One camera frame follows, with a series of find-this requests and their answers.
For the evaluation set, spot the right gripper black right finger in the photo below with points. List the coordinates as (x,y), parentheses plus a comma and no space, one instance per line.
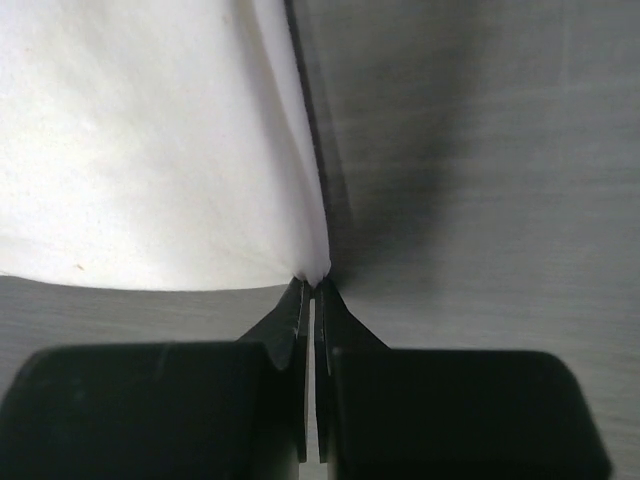
(389,413)

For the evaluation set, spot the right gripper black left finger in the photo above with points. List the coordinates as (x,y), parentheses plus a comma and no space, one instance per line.
(172,410)

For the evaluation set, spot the white t shirt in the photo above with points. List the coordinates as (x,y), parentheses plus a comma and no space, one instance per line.
(156,145)

